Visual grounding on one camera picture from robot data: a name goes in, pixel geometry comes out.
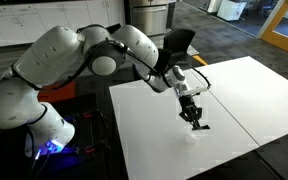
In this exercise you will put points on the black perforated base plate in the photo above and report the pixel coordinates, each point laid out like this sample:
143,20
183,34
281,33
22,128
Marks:
97,166

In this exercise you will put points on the yellow door frame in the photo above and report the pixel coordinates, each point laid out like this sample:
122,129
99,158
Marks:
277,40

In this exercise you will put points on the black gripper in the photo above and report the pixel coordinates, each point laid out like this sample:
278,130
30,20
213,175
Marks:
188,104

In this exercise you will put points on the orange black bar clamp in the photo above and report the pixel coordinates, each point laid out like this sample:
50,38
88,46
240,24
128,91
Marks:
87,115
90,149

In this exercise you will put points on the white cabinets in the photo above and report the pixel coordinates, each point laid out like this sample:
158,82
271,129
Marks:
50,16

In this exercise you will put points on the clear plastic cup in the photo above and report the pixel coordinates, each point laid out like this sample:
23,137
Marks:
191,138

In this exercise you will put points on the black marker pen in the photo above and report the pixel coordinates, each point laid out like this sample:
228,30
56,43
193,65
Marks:
204,127

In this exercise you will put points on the orange floor mat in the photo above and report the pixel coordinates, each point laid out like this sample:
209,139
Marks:
64,95

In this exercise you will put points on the large white box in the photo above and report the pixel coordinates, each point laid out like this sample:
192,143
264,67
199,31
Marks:
232,9

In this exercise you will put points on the small white box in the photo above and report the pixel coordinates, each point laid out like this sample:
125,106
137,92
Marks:
214,5

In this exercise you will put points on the yellow tape strip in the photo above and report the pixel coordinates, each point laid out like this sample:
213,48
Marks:
200,60

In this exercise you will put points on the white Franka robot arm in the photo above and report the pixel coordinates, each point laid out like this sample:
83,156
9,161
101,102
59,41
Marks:
50,56

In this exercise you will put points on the black chair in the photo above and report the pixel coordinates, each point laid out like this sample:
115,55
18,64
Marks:
180,40

